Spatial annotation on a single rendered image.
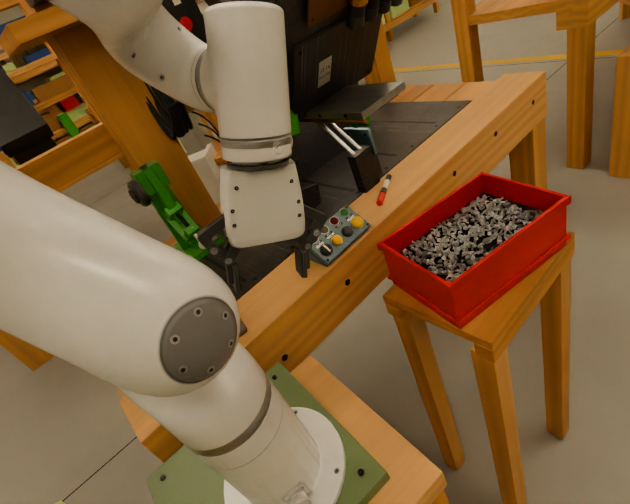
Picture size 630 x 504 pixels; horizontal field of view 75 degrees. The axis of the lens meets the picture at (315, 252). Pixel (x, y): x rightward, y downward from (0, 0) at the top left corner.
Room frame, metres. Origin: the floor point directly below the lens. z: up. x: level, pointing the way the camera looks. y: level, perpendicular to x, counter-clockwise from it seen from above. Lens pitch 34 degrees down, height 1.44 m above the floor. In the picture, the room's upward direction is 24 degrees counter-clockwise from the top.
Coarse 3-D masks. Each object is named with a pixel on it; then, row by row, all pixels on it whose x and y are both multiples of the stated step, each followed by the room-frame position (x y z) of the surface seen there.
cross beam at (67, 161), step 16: (96, 128) 1.27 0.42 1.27; (64, 144) 1.23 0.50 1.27; (80, 144) 1.24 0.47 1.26; (96, 144) 1.26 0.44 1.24; (112, 144) 1.28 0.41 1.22; (32, 160) 1.20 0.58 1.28; (48, 160) 1.20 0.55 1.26; (64, 160) 1.21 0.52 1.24; (80, 160) 1.23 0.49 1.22; (96, 160) 1.25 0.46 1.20; (32, 176) 1.17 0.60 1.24; (48, 176) 1.19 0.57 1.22; (64, 176) 1.20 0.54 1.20
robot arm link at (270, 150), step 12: (228, 144) 0.46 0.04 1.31; (240, 144) 0.45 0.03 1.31; (252, 144) 0.44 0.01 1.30; (264, 144) 0.44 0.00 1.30; (276, 144) 0.45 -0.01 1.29; (288, 144) 0.46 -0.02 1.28; (228, 156) 0.46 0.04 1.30; (240, 156) 0.45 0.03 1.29; (252, 156) 0.44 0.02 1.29; (264, 156) 0.44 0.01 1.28; (276, 156) 0.44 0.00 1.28; (288, 156) 0.45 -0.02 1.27
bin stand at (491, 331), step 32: (512, 288) 0.54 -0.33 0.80; (544, 288) 0.54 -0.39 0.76; (416, 320) 0.64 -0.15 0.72; (480, 320) 0.50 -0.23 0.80; (512, 320) 0.48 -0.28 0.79; (544, 320) 0.62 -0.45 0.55; (416, 352) 0.64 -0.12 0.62; (480, 352) 0.47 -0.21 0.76; (544, 352) 0.63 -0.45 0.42; (480, 384) 0.49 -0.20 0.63; (544, 384) 0.63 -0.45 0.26; (448, 416) 0.64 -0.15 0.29; (512, 416) 0.47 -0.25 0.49; (448, 448) 0.64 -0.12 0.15; (512, 448) 0.46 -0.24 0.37; (512, 480) 0.46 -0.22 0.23
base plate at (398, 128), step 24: (384, 120) 1.38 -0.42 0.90; (408, 120) 1.29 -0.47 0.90; (432, 120) 1.21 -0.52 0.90; (384, 144) 1.19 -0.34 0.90; (408, 144) 1.12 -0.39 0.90; (336, 168) 1.18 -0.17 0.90; (384, 168) 1.04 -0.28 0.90; (336, 192) 1.03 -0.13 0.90; (360, 192) 0.97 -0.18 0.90; (288, 240) 0.90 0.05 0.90; (216, 264) 0.94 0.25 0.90; (240, 264) 0.89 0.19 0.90; (264, 264) 0.84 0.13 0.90
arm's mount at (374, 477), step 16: (272, 368) 0.54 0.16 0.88; (288, 384) 0.49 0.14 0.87; (288, 400) 0.46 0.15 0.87; (304, 400) 0.44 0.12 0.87; (352, 448) 0.33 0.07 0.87; (176, 464) 0.44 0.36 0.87; (192, 464) 0.42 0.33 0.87; (352, 464) 0.31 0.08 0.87; (368, 464) 0.30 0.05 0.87; (160, 480) 0.42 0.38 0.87; (176, 480) 0.41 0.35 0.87; (192, 480) 0.40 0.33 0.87; (208, 480) 0.38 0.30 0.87; (352, 480) 0.29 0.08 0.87; (368, 480) 0.28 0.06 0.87; (384, 480) 0.28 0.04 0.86; (160, 496) 0.39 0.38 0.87; (176, 496) 0.38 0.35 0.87; (192, 496) 0.37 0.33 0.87; (208, 496) 0.36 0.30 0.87; (352, 496) 0.27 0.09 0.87; (368, 496) 0.27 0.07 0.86
